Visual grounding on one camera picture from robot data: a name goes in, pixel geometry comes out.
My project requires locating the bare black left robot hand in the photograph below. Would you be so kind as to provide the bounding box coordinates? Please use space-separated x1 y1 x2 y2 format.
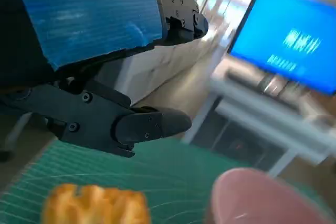
0 0 210 158

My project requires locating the long braided toy bread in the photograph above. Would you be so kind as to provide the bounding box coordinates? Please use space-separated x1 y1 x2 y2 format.
41 184 152 224

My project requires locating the pink bowl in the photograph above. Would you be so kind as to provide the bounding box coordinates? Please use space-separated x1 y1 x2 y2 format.
204 168 336 224

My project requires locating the narrow white vented cabinet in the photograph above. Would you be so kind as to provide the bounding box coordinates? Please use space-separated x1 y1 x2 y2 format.
98 22 229 106

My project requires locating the green cutting mat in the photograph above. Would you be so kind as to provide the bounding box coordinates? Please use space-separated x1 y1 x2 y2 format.
0 140 326 224

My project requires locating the wide white vented cabinet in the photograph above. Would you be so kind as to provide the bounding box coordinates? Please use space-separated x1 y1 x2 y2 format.
181 79 336 177

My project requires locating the blue monitor screen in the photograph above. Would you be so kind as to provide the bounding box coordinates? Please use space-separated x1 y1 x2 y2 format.
227 0 336 96

